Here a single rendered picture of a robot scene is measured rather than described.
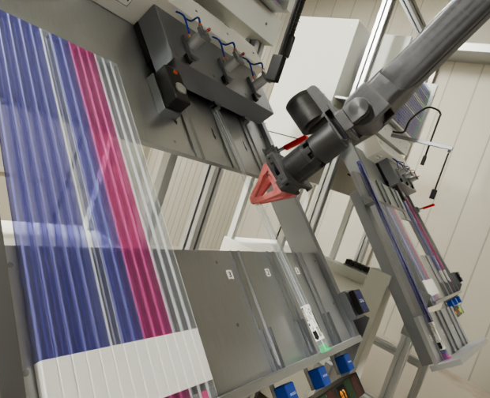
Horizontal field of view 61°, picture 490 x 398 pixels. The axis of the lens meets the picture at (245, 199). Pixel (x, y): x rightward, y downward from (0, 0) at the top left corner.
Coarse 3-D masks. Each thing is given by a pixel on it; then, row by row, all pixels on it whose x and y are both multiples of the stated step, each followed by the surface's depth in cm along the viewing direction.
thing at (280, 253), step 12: (216, 120) 85; (228, 132) 84; (228, 144) 82; (240, 156) 82; (240, 168) 80; (264, 216) 76; (276, 240) 74; (276, 252) 74; (288, 264) 73; (288, 276) 72; (300, 288) 71; (300, 300) 70; (324, 348) 67
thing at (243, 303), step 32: (192, 256) 58; (224, 256) 64; (256, 256) 71; (288, 256) 81; (192, 288) 54; (224, 288) 60; (256, 288) 66; (288, 288) 74; (320, 288) 84; (224, 320) 56; (256, 320) 62; (288, 320) 69; (320, 320) 78; (224, 352) 53; (256, 352) 58; (288, 352) 64; (32, 384) 34; (224, 384) 50
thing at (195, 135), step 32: (0, 0) 53; (32, 0) 59; (64, 0) 65; (64, 32) 61; (96, 32) 67; (128, 32) 76; (128, 64) 70; (128, 96) 65; (192, 96) 83; (160, 128) 68; (192, 128) 76; (256, 128) 102; (224, 160) 80; (256, 160) 91
